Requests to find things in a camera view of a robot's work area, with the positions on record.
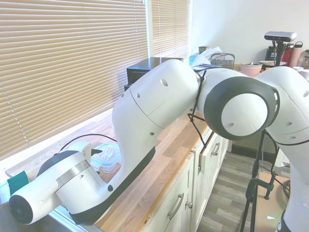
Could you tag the green jar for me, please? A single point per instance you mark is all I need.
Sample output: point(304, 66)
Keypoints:
point(203, 49)

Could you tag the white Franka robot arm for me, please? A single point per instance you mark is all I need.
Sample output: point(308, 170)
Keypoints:
point(149, 96)

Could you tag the black camera tripod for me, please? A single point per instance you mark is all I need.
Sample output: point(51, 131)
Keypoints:
point(254, 174)

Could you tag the round silver cabinet knob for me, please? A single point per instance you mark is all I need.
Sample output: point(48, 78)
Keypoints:
point(189, 205)

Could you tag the teal cloth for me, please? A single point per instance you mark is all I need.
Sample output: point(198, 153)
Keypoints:
point(18, 182)

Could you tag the glass food container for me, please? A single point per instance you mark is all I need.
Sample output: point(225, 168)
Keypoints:
point(109, 166)

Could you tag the steel sink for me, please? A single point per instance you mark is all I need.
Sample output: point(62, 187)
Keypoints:
point(29, 224)

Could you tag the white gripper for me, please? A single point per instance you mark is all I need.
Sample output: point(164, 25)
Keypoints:
point(80, 149)

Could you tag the glass jar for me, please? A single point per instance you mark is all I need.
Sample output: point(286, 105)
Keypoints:
point(305, 58)

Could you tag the grey depth camera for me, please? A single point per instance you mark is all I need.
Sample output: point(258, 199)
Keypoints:
point(280, 35)

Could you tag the narrow beige window blind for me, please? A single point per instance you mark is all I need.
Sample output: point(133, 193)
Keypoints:
point(170, 29)

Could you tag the clear plastic bag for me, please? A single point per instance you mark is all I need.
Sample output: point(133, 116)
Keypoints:
point(205, 55)

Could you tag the patterned plate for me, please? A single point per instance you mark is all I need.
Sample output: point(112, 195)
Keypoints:
point(269, 63)

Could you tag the red bottle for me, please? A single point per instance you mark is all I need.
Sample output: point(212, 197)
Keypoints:
point(287, 55)

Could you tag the pink ceramic bowl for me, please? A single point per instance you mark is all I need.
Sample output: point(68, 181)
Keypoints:
point(249, 70)

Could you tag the black canister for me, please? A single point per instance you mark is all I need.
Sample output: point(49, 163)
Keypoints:
point(271, 56)

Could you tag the clear lid with teal rim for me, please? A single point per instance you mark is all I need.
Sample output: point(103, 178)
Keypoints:
point(108, 152)

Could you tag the white cup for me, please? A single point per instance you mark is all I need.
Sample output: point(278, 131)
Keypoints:
point(303, 71)

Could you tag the white kitchen cabinet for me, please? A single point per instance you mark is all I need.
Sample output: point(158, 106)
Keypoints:
point(205, 178)

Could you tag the black toaster oven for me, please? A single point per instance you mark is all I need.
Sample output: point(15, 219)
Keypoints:
point(142, 68)

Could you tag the wide beige window blind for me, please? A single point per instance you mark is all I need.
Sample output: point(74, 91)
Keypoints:
point(72, 67)

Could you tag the green metal clamp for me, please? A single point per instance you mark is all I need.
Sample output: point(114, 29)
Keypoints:
point(268, 186)

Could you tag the brown cardboard sheet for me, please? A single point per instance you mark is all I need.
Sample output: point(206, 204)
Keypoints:
point(270, 212)

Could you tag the pink bottle with black cap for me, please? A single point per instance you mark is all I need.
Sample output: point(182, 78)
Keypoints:
point(296, 56)

